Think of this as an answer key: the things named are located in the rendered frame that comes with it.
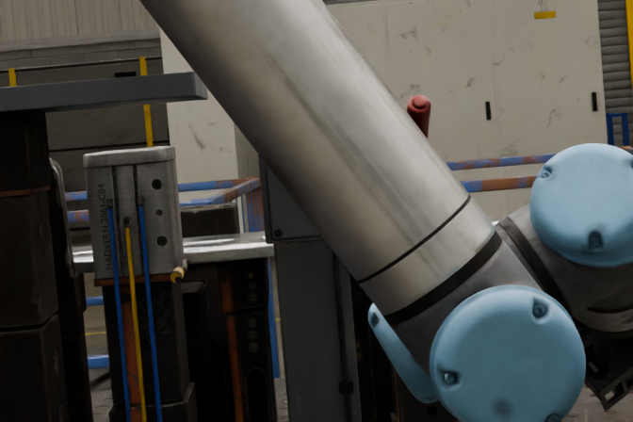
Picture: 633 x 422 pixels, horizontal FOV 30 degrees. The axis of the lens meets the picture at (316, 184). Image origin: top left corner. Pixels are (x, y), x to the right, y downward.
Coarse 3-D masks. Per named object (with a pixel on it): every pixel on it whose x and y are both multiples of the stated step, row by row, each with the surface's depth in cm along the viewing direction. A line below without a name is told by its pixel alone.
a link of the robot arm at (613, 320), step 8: (584, 312) 79; (592, 312) 78; (624, 312) 78; (632, 312) 78; (584, 320) 81; (592, 320) 80; (600, 320) 79; (608, 320) 79; (616, 320) 79; (624, 320) 79; (632, 320) 79; (592, 328) 81; (600, 328) 81; (608, 328) 80; (616, 328) 80; (624, 328) 80; (632, 328) 80
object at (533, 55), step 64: (384, 0) 894; (448, 0) 891; (512, 0) 889; (576, 0) 888; (384, 64) 895; (448, 64) 894; (512, 64) 892; (576, 64) 890; (448, 128) 896; (512, 128) 895; (576, 128) 893; (512, 192) 897
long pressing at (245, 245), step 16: (192, 240) 133; (208, 240) 131; (224, 240) 131; (240, 240) 128; (256, 240) 126; (80, 256) 125; (192, 256) 120; (208, 256) 120; (224, 256) 120; (240, 256) 120; (256, 256) 120; (272, 256) 120; (80, 272) 120
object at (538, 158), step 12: (516, 156) 408; (528, 156) 407; (540, 156) 407; (552, 156) 407; (456, 168) 408; (468, 168) 408; (480, 168) 408; (480, 180) 292; (492, 180) 292; (504, 180) 292; (516, 180) 292; (528, 180) 292; (468, 192) 293
